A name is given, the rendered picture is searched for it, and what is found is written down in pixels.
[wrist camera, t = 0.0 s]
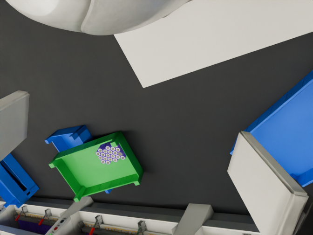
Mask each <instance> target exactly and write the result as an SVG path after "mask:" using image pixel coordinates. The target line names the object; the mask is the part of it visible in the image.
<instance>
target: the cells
mask: <svg viewBox="0 0 313 235"><path fill-rule="evenodd" d="M110 143H111V141H110V142H107V143H105V144H102V145H100V147H99V148H98V150H97V152H96V155H97V156H98V159H100V160H101V163H103V164H105V163H106V164H108V165H109V164H110V163H111V161H114V162H117V161H118V159H120V158H121V159H122V160H124V159H125V158H126V155H125V153H124V151H123V150H122V148H121V146H120V145H119V144H118V146H116V147H112V145H111V144H110Z"/></svg>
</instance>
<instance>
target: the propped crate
mask: <svg viewBox="0 0 313 235"><path fill-rule="evenodd" d="M110 141H111V143H110V144H111V145H112V147H116V146H118V144H119V145H120V146H121V148H122V150H123V151H124V153H125V155H126V158H125V159H124V160H122V159H121V158H120V159H118V161H117V162H114V161H111V163H110V164H109V165H108V164H106V163H105V164H103V163H101V160H100V159H98V156H97V155H96V152H97V150H98V148H99V147H100V145H102V144H105V143H107V142H110ZM49 166H50V167H51V168H54V167H56V168H57V169H58V170H59V172H60V173H61V175H62V176H63V177H64V179H65V180H66V182H67V183H68V184H69V186H70V187H71V189H72V190H73V191H74V193H75V194H76V195H75V197H74V201H75V202H79V201H80V199H81V198H82V197H84V196H88V195H92V194H95V193H99V192H102V191H106V190H109V189H112V188H116V187H120V186H124V185H127V184H130V183H134V184H135V185H136V186H137V185H140V183H141V180H142V176H143V172H144V170H143V169H142V167H141V165H140V164H139V162H138V160H137V158H136V157H135V155H134V153H133V151H132V149H131V148H130V146H129V144H128V142H127V141H126V139H125V137H124V135H123V134H122V132H121V131H118V132H115V133H112V134H109V135H107V136H104V137H101V138H98V139H95V140H92V141H90V142H87V143H84V144H82V145H78V146H76V147H73V148H70V149H67V150H64V151H62V152H59V153H57V154H56V156H55V157H54V158H53V159H52V161H51V162H50V163H49Z"/></svg>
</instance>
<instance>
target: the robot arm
mask: <svg viewBox="0 0 313 235"><path fill-rule="evenodd" d="M6 1H7V2H8V3H9V4H10V5H11V6H12V7H14V8H15V9H16V10H17V11H18V12H20V13H22V14H23V15H25V16H26V17H28V18H30V19H32V20H34V21H37V22H40V23H43V24H46V25H48V26H52V27H55V28H60V29H64V30H69V31H75V32H83V33H86V34H90V35H114V34H121V33H125V32H129V31H133V30H136V29H139V28H142V27H144V26H147V25H149V24H151V23H153V22H155V21H157V20H159V19H161V18H165V17H167V16H168V15H170V14H171V13H172V12H174V11H175V10H177V9H178V8H180V7H181V6H182V5H184V4H185V3H188V2H190V1H192V0H6ZM28 108H29V94H28V93H27V92H26V91H21V90H18V91H16V92H14V93H12V94H10V95H8V96H6V97H4V98H2V99H0V162H1V161H2V160H3V159H4V158H5V157H6V156H7V155H8V154H9V153H10V152H11V151H12V150H13V149H14V148H16V147H17V146H18V145H19V144H20V143H21V142H22V141H23V140H24V139H25V138H26V137H27V122H28ZM227 172H228V174H229V176H230V178H231V179H232V181H233V183H234V185H235V187H236V189H237V191H238V192H239V194H240V196H241V198H242V200H243V202H244V203H245V205H246V207H247V209H248V211H249V213H250V215H251V216H252V218H253V220H254V222H255V224H256V226H257V227H258V229H259V231H260V233H261V235H313V197H312V196H311V195H310V194H309V193H308V192H307V191H306V189H305V188H304V187H302V186H301V184H300V183H299V182H298V181H297V180H296V179H294V178H293V177H291V176H290V175H289V174H288V173H287V172H286V170H285V169H284V168H283V167H282V166H281V165H280V164H279V163H278V162H277V161H276V160H275V159H274V158H273V157H272V156H271V155H270V153H269V152H268V151H267V150H266V149H265V148H264V147H263V146H262V145H261V144H260V143H259V142H258V141H257V140H256V139H255V138H254V136H252V134H250V133H249V132H245V131H241V132H239V134H238V138H237V141H236V144H235V147H234V150H233V154H232V157H231V160H230V164H229V167H228V170H227Z"/></svg>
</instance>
